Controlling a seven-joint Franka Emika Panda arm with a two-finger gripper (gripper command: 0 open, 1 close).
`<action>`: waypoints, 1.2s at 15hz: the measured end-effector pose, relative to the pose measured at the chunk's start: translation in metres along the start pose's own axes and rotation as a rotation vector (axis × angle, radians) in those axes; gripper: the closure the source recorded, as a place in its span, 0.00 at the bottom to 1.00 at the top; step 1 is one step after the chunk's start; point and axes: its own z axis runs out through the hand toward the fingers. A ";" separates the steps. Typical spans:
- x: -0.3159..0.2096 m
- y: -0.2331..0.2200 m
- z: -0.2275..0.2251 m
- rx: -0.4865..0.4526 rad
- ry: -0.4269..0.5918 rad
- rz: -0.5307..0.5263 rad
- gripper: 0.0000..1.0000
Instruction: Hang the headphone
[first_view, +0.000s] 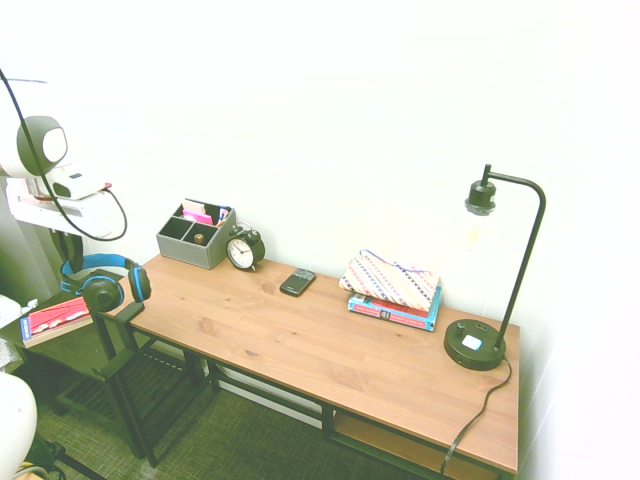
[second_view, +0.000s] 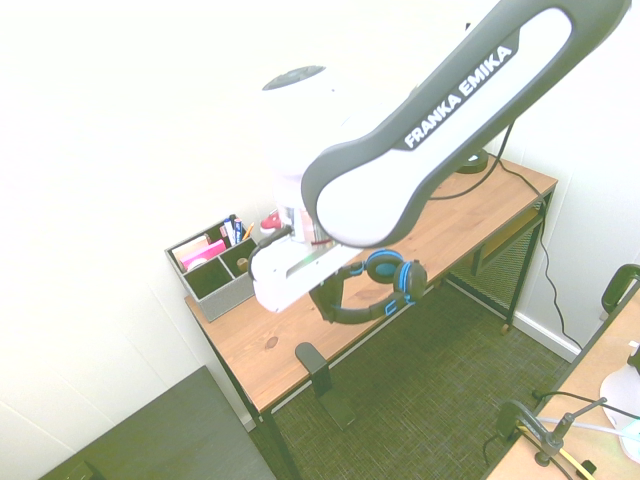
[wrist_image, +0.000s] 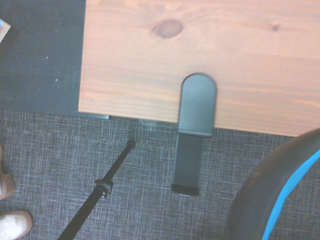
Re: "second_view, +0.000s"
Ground black lamp power cord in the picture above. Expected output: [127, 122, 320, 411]
[483, 151, 584, 350]

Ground black headphone hanger hook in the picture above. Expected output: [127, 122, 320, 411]
[293, 341, 358, 433]

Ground pink sticky notes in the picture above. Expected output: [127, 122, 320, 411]
[179, 238, 228, 274]

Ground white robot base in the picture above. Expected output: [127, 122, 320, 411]
[599, 338, 640, 457]

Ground wooden desk with black frame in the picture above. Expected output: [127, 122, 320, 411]
[184, 151, 559, 480]

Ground yellow strip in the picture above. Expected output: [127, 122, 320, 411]
[516, 423, 594, 480]

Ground black and blue headphones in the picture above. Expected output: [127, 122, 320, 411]
[308, 248, 430, 327]

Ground light wooden table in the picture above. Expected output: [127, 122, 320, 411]
[480, 293, 640, 480]

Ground black table clamp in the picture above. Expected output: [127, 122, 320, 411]
[599, 263, 640, 322]

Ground black desk lamp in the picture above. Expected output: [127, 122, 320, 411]
[456, 148, 491, 176]

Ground grey fabric desk organizer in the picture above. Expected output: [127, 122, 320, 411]
[164, 219, 259, 323]

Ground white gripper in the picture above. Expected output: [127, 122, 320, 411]
[247, 234, 362, 325]

